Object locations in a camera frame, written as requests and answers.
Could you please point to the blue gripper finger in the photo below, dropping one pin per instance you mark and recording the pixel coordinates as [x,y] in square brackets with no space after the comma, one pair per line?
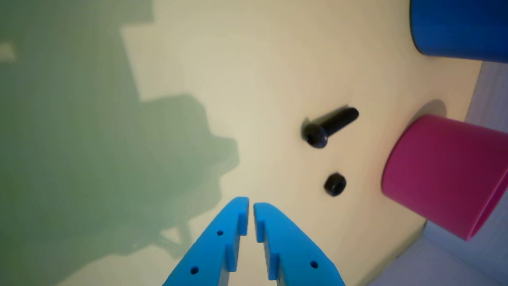
[291,250]
[208,250]

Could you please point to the black bolt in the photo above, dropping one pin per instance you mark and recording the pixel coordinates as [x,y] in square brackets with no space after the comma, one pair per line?
[328,127]

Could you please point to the black hex nut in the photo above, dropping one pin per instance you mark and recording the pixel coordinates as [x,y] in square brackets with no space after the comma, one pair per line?
[335,184]

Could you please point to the pink plastic cup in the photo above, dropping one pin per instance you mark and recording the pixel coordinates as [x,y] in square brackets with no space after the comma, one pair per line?
[444,174]

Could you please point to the blue plastic cup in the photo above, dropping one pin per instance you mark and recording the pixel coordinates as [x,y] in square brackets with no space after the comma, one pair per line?
[460,28]

